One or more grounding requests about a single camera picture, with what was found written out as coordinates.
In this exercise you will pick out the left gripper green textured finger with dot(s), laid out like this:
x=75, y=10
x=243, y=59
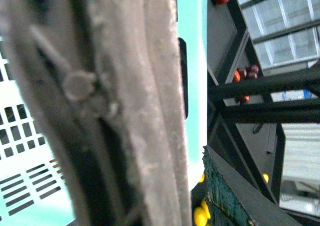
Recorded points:
x=233, y=201

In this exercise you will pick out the light blue plastic basket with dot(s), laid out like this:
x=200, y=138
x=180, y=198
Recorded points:
x=33, y=185

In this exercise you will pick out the pile of yellow lemons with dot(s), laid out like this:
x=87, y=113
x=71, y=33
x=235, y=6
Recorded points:
x=201, y=214

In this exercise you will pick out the black shelf frame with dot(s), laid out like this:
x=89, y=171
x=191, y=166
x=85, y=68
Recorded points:
x=264, y=92

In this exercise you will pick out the brown basket handle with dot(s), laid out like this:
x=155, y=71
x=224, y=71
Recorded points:
x=103, y=80

